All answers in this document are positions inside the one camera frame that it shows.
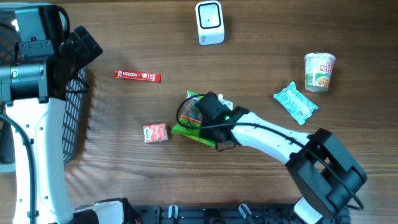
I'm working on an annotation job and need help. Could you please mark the small orange juice carton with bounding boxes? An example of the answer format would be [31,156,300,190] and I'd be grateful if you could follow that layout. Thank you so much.
[143,123,169,143]

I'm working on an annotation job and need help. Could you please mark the white chicken cup noodles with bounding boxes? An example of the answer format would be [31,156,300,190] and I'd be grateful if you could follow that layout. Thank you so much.
[304,52,336,93]

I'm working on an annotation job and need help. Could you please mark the green gummy candy bag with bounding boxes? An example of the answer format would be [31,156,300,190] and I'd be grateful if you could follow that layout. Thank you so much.
[171,96,216,147]

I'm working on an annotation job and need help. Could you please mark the red Nescafe coffee stick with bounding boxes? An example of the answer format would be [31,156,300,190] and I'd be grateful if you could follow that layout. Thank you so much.
[114,70,161,83]

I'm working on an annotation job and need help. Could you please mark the light teal packet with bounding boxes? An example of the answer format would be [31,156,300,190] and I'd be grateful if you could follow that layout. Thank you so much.
[274,82,318,125]

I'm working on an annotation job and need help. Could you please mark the white cube barcode scanner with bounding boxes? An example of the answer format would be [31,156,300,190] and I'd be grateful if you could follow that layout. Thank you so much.
[195,1,225,45]

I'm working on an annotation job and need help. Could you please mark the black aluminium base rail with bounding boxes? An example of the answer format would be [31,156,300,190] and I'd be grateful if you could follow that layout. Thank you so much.
[73,203,351,224]

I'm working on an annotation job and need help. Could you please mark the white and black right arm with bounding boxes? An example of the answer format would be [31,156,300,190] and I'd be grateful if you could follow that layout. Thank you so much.
[195,92,367,223]

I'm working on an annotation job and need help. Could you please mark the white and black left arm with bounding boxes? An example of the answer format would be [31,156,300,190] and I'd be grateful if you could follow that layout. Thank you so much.
[1,3,125,223]

